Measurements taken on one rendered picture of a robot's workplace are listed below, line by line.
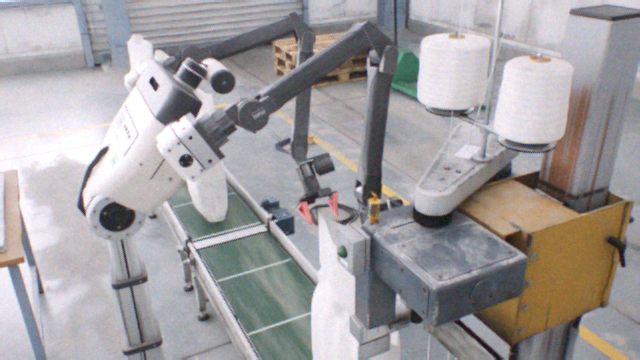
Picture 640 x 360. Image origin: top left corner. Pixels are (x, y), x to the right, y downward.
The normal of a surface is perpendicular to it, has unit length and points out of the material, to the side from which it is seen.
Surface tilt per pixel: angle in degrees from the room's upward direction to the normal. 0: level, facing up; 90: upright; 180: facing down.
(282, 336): 0
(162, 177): 90
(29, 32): 90
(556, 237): 90
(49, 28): 90
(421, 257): 0
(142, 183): 115
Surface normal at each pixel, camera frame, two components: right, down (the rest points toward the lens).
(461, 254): -0.02, -0.90
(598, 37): -0.89, 0.22
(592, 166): 0.45, 0.39
